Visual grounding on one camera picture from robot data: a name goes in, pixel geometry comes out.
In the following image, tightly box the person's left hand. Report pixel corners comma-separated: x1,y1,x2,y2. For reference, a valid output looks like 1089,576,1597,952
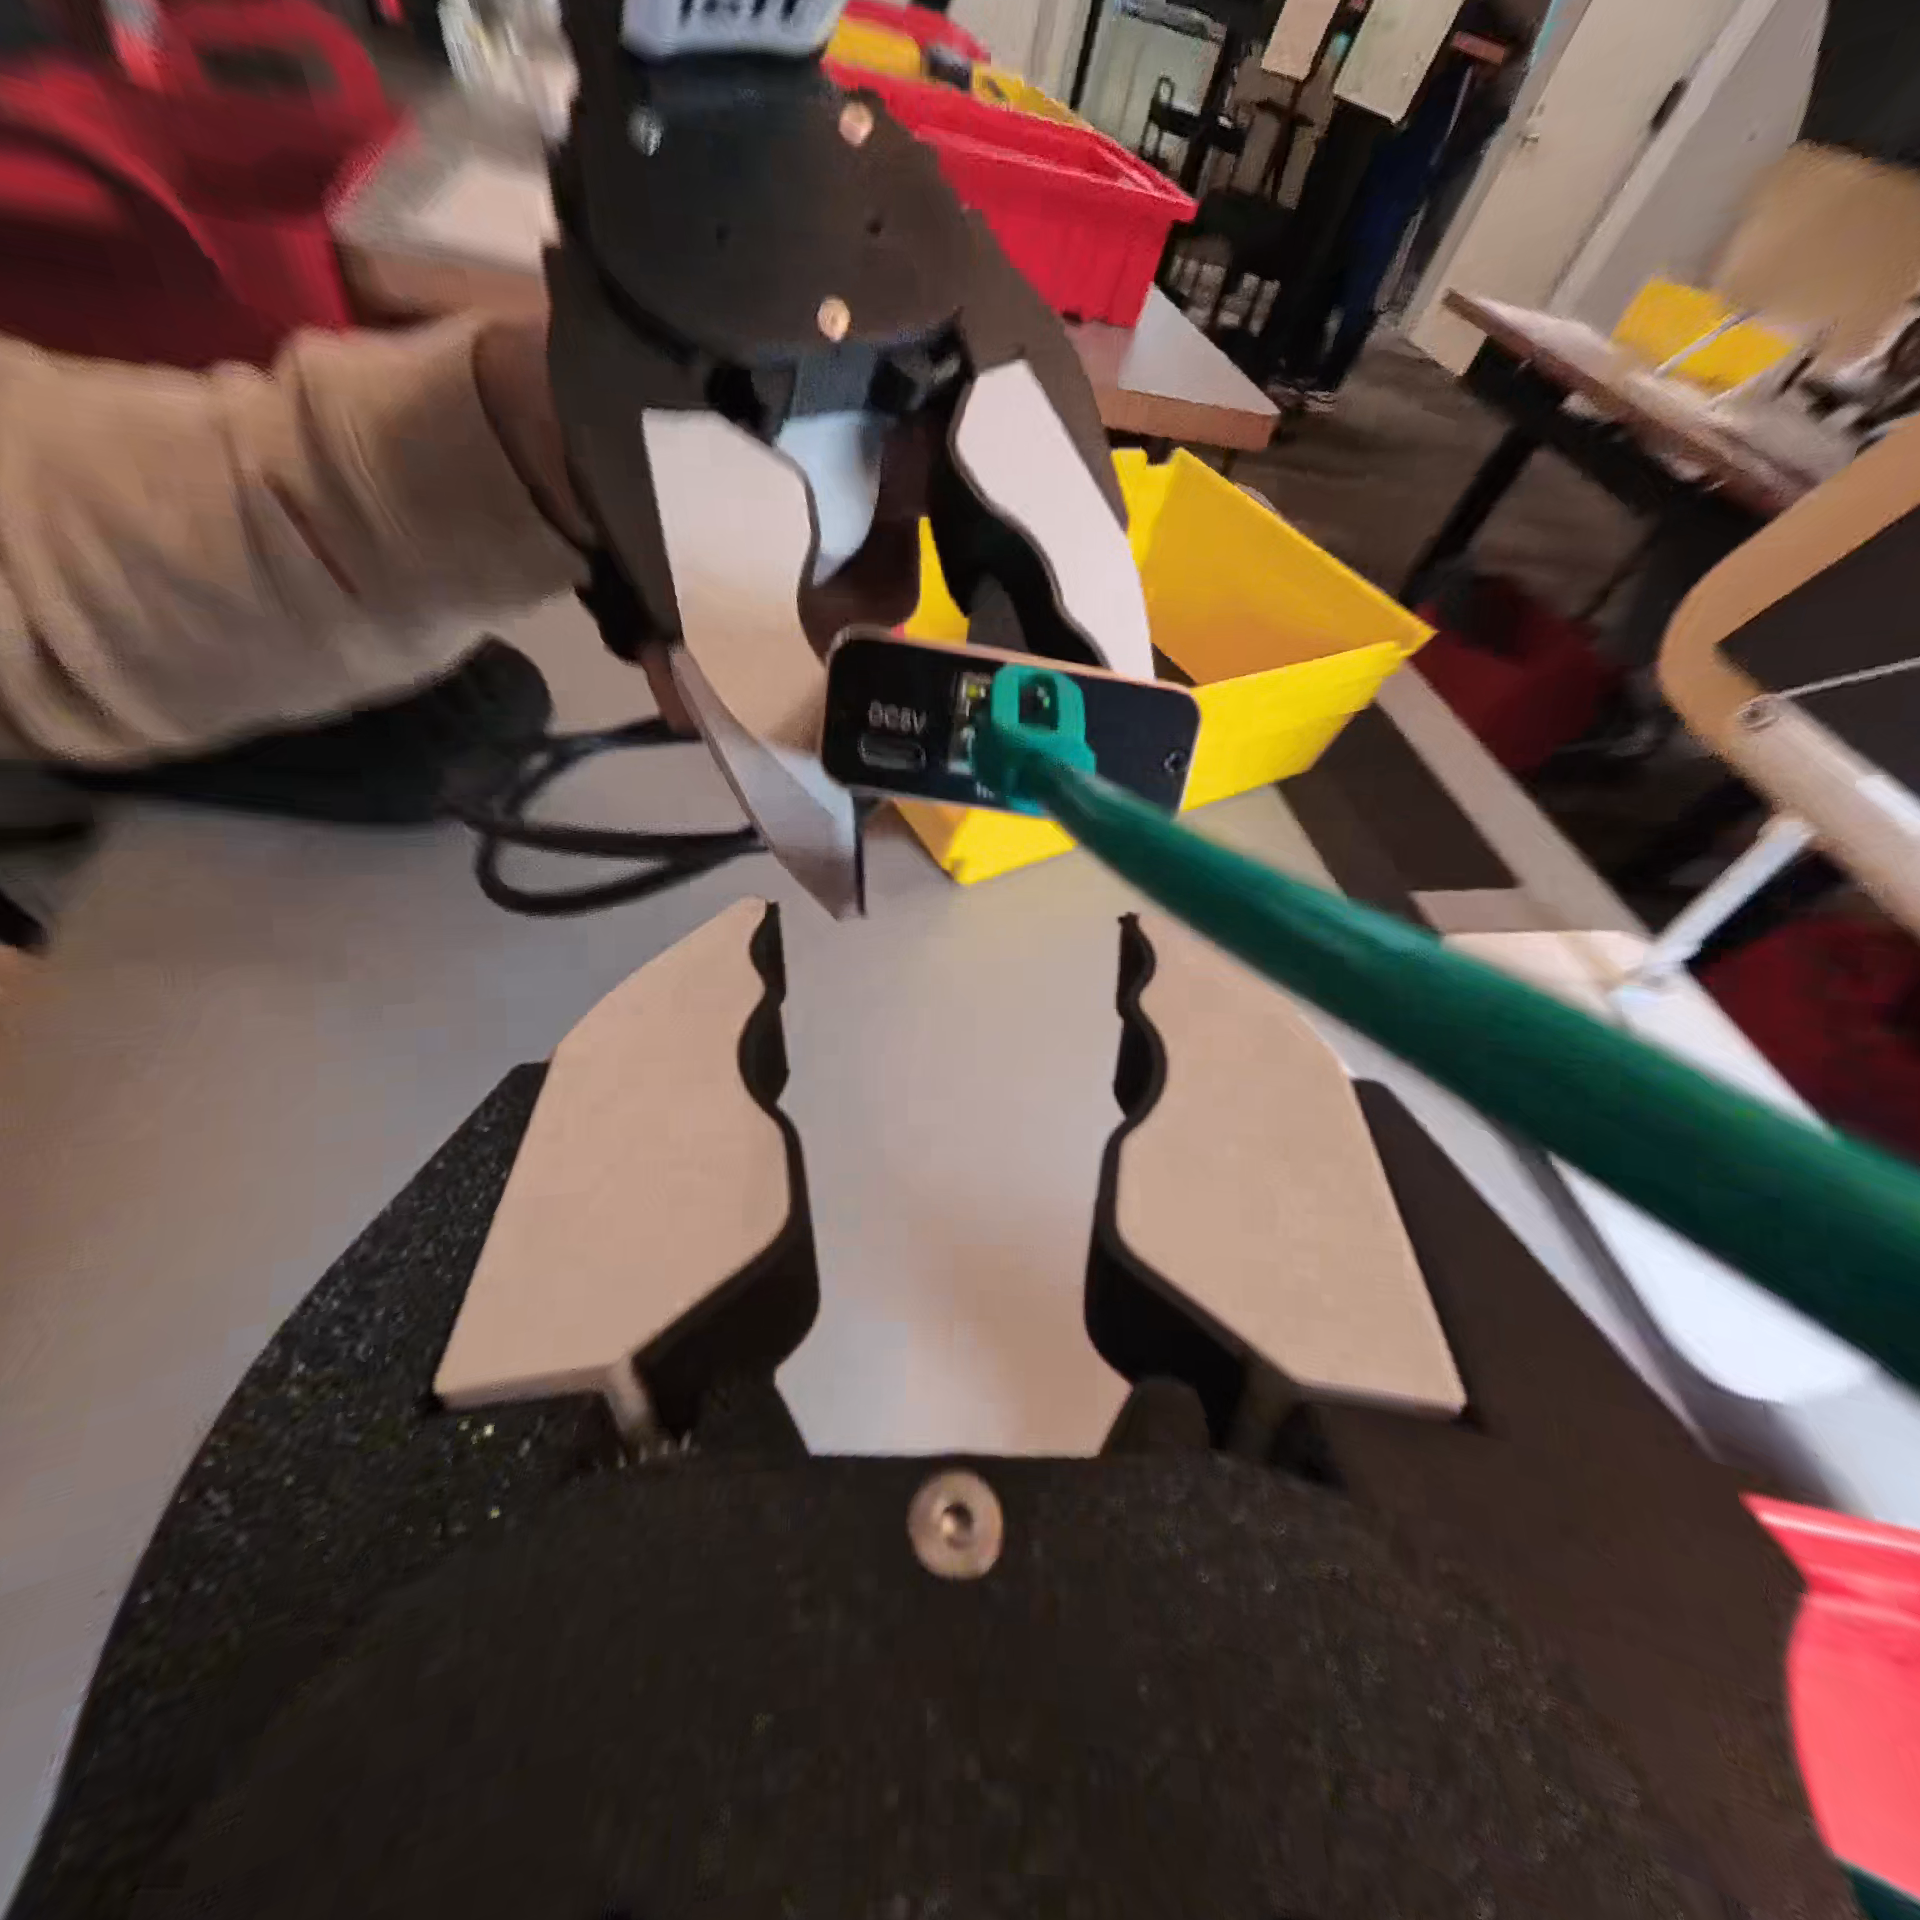
477,317,599,576

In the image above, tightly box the red plastic crate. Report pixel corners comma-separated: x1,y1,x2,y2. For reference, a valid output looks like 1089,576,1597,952
824,60,1202,326

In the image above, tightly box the black ethernet adapter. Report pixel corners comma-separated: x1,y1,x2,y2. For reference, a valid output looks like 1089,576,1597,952
820,632,1202,818

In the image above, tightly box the person's left forearm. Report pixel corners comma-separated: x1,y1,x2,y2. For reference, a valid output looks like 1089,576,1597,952
0,322,589,768

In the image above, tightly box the red plastic bin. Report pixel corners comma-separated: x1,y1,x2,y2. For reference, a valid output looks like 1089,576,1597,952
1743,1493,1920,1899

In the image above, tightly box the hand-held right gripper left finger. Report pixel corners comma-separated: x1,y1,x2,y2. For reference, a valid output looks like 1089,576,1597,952
432,897,824,1449

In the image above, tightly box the yellow plastic bin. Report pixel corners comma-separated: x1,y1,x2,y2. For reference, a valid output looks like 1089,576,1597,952
892,449,1437,888
1610,276,1796,395

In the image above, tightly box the green ethernet cable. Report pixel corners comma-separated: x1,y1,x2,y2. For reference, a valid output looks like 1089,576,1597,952
959,664,1920,1390

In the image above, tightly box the wooden book stand white base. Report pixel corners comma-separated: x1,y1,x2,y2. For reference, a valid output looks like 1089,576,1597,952
1447,421,1920,1517

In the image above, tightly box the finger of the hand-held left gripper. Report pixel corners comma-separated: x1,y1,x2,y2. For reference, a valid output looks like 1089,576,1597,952
642,408,872,921
928,356,1161,684

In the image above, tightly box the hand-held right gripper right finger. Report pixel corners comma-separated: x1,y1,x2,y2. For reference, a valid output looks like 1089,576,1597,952
1084,912,1471,1454

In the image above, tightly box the white door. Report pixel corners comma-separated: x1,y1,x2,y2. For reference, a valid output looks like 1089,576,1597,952
1410,0,1832,378

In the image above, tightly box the yellow plastic crate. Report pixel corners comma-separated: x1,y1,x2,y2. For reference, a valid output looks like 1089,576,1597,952
824,11,1080,125

